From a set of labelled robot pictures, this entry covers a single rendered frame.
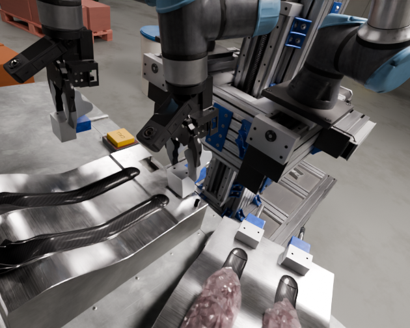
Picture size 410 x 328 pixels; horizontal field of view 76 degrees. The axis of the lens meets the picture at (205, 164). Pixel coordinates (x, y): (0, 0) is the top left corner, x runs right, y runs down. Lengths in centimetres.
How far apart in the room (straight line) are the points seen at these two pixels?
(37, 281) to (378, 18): 75
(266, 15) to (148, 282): 52
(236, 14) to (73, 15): 30
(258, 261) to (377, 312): 138
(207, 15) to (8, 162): 63
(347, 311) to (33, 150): 164
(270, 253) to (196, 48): 43
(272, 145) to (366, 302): 132
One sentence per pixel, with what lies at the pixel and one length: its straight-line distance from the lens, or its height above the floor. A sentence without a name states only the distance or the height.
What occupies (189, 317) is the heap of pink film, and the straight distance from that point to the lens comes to 44.
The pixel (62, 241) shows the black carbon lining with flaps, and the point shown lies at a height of 91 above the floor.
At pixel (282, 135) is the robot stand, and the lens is 74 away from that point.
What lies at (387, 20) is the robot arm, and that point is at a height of 129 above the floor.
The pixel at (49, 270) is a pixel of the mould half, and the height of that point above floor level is 93.
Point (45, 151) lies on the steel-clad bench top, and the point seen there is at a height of 80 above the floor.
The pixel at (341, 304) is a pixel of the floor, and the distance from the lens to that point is 179.
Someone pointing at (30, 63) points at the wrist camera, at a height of 110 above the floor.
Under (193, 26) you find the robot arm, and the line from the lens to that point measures 42.
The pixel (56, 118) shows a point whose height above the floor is 96.
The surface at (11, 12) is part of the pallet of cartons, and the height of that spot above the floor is 17.
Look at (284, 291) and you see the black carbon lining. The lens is 58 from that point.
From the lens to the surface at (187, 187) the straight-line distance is 57.
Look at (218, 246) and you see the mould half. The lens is 57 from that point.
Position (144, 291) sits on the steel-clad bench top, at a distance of 57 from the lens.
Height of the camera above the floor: 131
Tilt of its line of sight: 38 degrees down
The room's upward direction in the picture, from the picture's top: 15 degrees clockwise
